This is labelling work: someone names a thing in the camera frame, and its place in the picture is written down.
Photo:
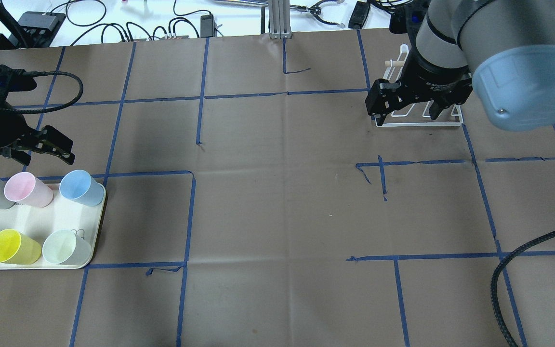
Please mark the pink plastic cup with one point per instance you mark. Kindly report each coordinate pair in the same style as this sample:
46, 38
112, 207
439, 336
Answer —
26, 189

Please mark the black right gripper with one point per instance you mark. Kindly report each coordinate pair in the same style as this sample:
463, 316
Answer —
435, 77

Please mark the blue plastic cup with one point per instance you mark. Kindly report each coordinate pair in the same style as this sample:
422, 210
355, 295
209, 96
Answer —
80, 187

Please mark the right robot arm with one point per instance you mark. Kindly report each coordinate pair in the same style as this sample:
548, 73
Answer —
503, 50

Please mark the aluminium frame post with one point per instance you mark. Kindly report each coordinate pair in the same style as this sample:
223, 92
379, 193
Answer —
279, 19

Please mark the pale green plastic cup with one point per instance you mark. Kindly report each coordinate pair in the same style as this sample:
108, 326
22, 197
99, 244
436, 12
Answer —
67, 247

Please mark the cream plastic tray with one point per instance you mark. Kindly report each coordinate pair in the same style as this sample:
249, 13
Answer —
62, 214

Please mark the black power adapter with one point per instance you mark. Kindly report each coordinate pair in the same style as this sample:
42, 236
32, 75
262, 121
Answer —
208, 27

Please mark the white wire cup rack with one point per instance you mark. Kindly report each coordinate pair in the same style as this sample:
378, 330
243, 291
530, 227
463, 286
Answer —
415, 115

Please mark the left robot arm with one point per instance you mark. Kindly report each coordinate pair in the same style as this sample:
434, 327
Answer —
18, 140

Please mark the yellow plastic cup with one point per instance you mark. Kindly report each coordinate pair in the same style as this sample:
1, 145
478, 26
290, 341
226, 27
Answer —
17, 248

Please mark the black power brick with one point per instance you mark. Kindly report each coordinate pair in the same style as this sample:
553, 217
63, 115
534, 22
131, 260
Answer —
359, 15

